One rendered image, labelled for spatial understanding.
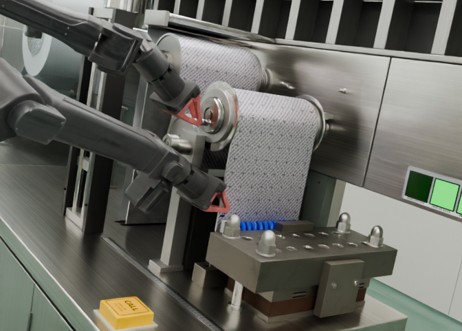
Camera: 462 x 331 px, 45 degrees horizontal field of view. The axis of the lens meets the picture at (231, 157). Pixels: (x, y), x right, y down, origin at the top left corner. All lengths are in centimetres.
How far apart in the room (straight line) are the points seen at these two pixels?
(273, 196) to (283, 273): 25
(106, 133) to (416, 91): 69
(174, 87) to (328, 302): 51
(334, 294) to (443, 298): 285
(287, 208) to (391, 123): 30
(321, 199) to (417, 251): 268
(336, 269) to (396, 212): 301
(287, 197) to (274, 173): 8
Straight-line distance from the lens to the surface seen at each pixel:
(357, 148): 133
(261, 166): 121
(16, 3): 102
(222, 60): 140
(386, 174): 127
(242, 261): 105
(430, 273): 401
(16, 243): 137
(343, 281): 116
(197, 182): 108
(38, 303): 132
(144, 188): 104
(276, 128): 121
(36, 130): 68
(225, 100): 115
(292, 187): 129
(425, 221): 400
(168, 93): 109
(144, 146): 91
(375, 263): 126
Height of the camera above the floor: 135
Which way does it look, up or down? 9 degrees down
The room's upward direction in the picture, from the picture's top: 10 degrees clockwise
